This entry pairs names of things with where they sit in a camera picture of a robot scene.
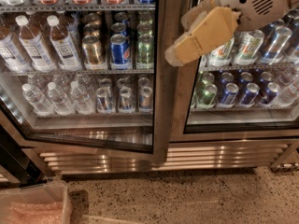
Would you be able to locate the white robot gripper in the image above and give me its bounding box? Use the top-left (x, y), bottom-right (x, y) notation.
top-left (164, 0), bottom-right (299, 66)

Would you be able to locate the green can lower right fridge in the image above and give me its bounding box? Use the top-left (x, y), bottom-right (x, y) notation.
top-left (197, 84), bottom-right (218, 108)

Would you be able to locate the silver blue can right fridge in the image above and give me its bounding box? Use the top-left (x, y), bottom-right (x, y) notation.
top-left (260, 26), bottom-right (292, 64)

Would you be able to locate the water bottle right fridge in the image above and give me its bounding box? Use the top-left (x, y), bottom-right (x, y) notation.
top-left (276, 79), bottom-right (299, 107)

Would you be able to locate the white 7up can left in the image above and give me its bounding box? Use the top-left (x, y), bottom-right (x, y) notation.
top-left (207, 37), bottom-right (235, 67)

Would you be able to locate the white 7up can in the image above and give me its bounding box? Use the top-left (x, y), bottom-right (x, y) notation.
top-left (233, 30), bottom-right (264, 65)
top-left (207, 37), bottom-right (235, 67)

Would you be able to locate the white 7up can right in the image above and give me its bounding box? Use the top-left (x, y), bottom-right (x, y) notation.
top-left (233, 30), bottom-right (264, 65)

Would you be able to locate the green soda can front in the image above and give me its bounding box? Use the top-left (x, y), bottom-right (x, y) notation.
top-left (136, 35), bottom-right (154, 69)

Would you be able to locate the blue can lower left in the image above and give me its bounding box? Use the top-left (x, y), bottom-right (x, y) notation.
top-left (218, 82), bottom-right (239, 107)

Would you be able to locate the blue pepsi can front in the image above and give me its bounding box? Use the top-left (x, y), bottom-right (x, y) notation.
top-left (110, 34), bottom-right (132, 70)

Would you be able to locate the blue can lower far right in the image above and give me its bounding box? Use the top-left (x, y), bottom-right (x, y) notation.
top-left (260, 82), bottom-right (280, 107)

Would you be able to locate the slim energy can right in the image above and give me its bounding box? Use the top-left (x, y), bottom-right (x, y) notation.
top-left (139, 86), bottom-right (152, 112)

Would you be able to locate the slim energy can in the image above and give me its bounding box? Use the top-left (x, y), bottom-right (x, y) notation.
top-left (118, 86), bottom-right (135, 113)
top-left (139, 86), bottom-right (152, 112)
top-left (96, 88), bottom-right (115, 114)

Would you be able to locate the slim energy can middle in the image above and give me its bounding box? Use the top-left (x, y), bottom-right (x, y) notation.
top-left (118, 86), bottom-right (135, 113)

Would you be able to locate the gold soda can front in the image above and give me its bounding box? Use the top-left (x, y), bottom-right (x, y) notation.
top-left (82, 35), bottom-right (107, 71)

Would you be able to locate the slim energy can left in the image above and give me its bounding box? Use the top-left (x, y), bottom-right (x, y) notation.
top-left (96, 88), bottom-right (115, 114)

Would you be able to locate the tea bottle white label right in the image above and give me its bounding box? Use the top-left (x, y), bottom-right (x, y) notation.
top-left (47, 15), bottom-right (82, 71)

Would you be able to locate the tea bottle white label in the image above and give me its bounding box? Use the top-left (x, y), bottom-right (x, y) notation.
top-left (47, 15), bottom-right (82, 71)
top-left (0, 18), bottom-right (31, 73)
top-left (15, 15), bottom-right (56, 72)

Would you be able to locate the water bottle right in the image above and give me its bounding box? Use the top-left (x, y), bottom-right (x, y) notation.
top-left (70, 81), bottom-right (95, 115)

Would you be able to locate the water bottle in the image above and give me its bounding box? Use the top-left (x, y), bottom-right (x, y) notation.
top-left (70, 81), bottom-right (95, 115)
top-left (47, 82), bottom-right (75, 116)
top-left (21, 83), bottom-right (54, 117)

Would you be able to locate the water bottle middle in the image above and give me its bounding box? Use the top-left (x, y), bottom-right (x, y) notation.
top-left (47, 82), bottom-right (75, 116)

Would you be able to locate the tea bottle white label middle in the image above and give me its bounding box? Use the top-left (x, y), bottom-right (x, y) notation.
top-left (15, 15), bottom-right (56, 72)

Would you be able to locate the water bottle left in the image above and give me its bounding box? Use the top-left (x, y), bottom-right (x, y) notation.
top-left (21, 83), bottom-right (54, 117)

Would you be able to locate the tea bottle white label left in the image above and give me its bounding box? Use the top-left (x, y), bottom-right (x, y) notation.
top-left (0, 18), bottom-right (31, 73)

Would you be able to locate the clear plastic storage bin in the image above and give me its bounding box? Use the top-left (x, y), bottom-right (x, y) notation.
top-left (0, 181), bottom-right (72, 224)

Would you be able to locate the pink bubble wrap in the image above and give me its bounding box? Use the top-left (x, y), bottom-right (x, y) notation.
top-left (5, 202), bottom-right (63, 224)

